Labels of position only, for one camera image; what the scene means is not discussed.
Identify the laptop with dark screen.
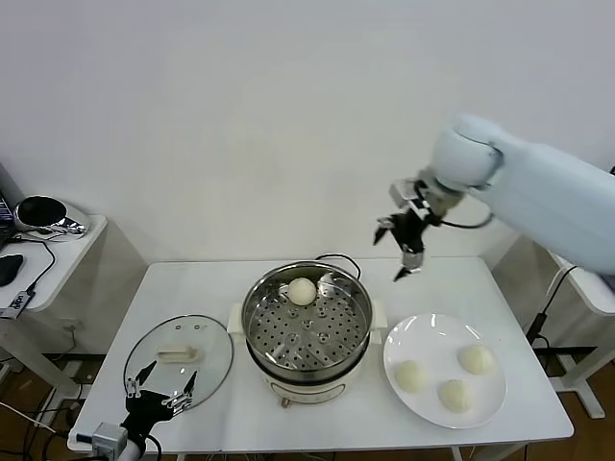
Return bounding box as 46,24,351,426
0,186,16,250

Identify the stainless steel steamer pot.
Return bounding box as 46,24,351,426
228,300,389,404

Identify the thin black desk cable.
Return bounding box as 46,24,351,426
13,232,58,295

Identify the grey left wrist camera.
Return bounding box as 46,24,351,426
76,421,130,452

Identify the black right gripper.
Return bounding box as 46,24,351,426
373,207,442,283

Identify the stainless steel steamer basket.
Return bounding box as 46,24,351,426
241,260,374,374

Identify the white side table with mouse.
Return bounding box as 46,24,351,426
0,213,148,402

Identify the white steamed baozi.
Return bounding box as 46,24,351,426
457,344,496,377
394,360,430,396
287,277,318,307
436,378,474,414

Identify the black pot power cord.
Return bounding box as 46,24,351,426
315,254,363,281

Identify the grey usb adapter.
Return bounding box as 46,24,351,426
1,289,38,320

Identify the black cable with adapter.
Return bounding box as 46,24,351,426
528,265,578,356

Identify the round glass pot lid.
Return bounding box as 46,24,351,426
123,313,236,415

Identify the black computer mouse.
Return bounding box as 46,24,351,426
0,253,27,288

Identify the white round plate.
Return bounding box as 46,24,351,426
382,314,509,430

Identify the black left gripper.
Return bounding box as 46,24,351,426
122,359,198,436

